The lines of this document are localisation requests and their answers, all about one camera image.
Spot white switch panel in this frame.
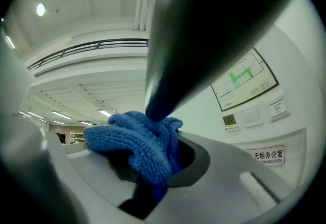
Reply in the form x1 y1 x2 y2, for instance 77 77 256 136
240 107 264 127

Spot blue cloth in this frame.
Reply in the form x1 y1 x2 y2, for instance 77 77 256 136
83 110 184 205

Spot black balcony railing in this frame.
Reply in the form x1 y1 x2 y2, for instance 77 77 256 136
27 39 149 72

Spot wall thermostat and switch panels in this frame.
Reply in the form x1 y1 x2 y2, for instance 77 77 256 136
267 97 290 122

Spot white wall thermostat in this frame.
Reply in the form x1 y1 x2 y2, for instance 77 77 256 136
222 114 241 132

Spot white shelf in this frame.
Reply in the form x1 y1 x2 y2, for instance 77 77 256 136
69 130 86 144

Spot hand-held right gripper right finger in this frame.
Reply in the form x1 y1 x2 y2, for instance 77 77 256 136
145 131 303 224

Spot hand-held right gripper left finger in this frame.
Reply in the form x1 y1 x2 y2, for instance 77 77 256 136
0 115 153 224

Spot framed floor plan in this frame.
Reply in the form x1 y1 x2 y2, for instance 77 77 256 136
210 47 280 113

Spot red bordered white sign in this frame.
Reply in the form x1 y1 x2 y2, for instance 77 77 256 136
243 144 287 169

